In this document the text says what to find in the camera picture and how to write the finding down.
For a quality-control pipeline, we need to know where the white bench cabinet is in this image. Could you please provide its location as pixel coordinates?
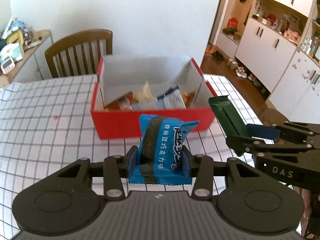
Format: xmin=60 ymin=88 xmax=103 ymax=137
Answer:
xmin=215 ymin=27 xmax=247 ymax=59

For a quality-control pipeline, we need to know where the white blue snack packet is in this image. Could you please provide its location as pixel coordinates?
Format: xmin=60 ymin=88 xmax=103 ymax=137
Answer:
xmin=157 ymin=85 xmax=187 ymax=110

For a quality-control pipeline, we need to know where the blue cookie packet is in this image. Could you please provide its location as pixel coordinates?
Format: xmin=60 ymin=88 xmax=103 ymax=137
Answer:
xmin=127 ymin=114 xmax=200 ymax=185

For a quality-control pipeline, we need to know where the white tube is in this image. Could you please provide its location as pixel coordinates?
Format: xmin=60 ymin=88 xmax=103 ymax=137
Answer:
xmin=2 ymin=16 xmax=14 ymax=39

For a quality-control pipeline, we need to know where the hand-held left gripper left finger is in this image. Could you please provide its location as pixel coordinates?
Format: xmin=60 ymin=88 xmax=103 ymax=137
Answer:
xmin=55 ymin=146 xmax=138 ymax=201

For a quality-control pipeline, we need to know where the cream bread packet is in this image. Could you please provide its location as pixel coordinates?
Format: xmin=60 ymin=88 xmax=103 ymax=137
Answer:
xmin=135 ymin=81 xmax=157 ymax=103

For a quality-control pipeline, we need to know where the pink digital timer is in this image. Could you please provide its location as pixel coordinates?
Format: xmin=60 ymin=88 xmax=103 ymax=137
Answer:
xmin=1 ymin=57 xmax=16 ymax=74

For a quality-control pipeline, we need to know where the person's right hand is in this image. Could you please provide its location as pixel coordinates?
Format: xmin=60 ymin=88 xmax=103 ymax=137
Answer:
xmin=300 ymin=187 xmax=320 ymax=240

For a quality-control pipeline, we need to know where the white rounded cabinet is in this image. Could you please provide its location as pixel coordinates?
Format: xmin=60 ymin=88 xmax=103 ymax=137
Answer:
xmin=265 ymin=47 xmax=320 ymax=124

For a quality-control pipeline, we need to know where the tissue pack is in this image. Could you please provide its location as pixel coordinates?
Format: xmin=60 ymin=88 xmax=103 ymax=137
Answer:
xmin=0 ymin=42 xmax=25 ymax=62

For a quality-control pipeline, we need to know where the white lower cabinet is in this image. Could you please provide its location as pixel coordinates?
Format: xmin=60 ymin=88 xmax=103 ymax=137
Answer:
xmin=235 ymin=17 xmax=298 ymax=93

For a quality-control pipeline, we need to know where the brown wooden chair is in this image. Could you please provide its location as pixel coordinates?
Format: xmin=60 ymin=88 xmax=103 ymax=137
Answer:
xmin=44 ymin=29 xmax=113 ymax=78

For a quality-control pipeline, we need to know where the dark jar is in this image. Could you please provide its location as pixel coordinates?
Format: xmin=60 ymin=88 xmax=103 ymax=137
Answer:
xmin=22 ymin=25 xmax=34 ymax=43

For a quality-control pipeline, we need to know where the red decoration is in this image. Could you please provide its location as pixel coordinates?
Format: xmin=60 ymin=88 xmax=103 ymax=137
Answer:
xmin=226 ymin=17 xmax=239 ymax=29

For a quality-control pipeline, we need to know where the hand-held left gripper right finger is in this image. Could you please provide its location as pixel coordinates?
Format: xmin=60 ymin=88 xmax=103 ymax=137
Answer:
xmin=181 ymin=146 xmax=263 ymax=201

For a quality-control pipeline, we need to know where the red cardboard box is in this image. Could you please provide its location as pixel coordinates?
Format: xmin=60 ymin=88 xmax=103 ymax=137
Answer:
xmin=90 ymin=55 xmax=217 ymax=140

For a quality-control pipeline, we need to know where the dark green snack packet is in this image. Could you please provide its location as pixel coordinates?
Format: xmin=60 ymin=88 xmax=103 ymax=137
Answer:
xmin=208 ymin=95 xmax=248 ymax=157

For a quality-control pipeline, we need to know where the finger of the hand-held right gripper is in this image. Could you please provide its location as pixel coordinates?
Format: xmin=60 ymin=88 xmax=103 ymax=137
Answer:
xmin=226 ymin=134 xmax=310 ymax=157
xmin=246 ymin=122 xmax=313 ymax=142

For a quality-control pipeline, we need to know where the blue round tin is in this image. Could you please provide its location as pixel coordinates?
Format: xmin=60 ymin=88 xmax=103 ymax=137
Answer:
xmin=11 ymin=19 xmax=27 ymax=30

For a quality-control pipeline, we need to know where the yellow box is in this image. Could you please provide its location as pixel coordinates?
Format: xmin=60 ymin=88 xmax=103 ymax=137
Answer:
xmin=6 ymin=29 xmax=24 ymax=45

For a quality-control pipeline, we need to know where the copper foil snack packet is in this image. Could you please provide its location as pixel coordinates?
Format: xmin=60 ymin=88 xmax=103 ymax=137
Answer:
xmin=107 ymin=91 xmax=134 ymax=111

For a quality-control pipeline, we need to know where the red orange chip packet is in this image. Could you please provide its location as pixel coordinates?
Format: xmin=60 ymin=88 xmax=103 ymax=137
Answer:
xmin=181 ymin=91 xmax=197 ymax=107

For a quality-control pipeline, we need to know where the wooden side table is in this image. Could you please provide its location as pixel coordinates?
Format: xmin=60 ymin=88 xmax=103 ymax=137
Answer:
xmin=0 ymin=29 xmax=54 ymax=88

